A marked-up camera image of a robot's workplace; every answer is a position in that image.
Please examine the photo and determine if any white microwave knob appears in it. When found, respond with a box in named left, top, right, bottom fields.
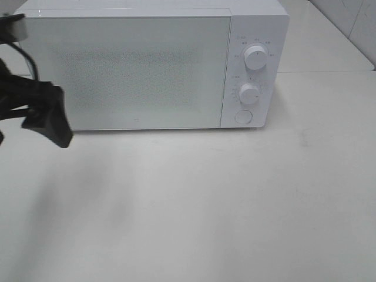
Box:
left=238, top=83, right=261, bottom=105
left=243, top=43, right=268, bottom=71

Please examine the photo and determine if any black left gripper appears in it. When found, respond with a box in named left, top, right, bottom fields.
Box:
left=1, top=14, right=73, bottom=148

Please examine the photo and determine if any white microwave door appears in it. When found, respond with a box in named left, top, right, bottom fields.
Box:
left=21, top=17, right=230, bottom=130

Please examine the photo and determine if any round white door button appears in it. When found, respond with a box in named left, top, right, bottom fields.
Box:
left=235, top=110, right=253, bottom=125

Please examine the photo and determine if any white microwave oven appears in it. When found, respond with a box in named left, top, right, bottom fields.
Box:
left=18, top=1, right=290, bottom=129

